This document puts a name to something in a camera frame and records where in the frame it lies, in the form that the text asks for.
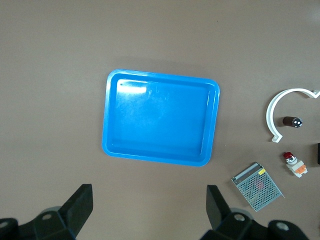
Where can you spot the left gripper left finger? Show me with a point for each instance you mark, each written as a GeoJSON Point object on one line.
{"type": "Point", "coordinates": [75, 210]}

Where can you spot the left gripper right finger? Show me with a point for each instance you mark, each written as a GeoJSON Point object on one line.
{"type": "Point", "coordinates": [220, 215]}

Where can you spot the small black cylindrical button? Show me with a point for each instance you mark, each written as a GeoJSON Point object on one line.
{"type": "Point", "coordinates": [290, 121]}

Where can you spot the metal mesh power supply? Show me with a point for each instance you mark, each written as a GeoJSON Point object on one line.
{"type": "Point", "coordinates": [257, 187]}

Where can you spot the red indicator lamp orange base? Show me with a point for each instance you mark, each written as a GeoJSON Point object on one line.
{"type": "Point", "coordinates": [296, 167]}

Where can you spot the large white arc clamp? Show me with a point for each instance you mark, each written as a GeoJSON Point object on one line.
{"type": "Point", "coordinates": [269, 115]}

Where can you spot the blue plastic tray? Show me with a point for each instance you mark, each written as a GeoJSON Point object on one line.
{"type": "Point", "coordinates": [160, 120]}

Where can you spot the orange button box with screws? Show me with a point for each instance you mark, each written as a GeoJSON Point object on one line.
{"type": "Point", "coordinates": [318, 153]}

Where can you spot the brown table cover sheet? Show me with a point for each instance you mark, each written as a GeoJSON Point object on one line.
{"type": "Point", "coordinates": [50, 75]}

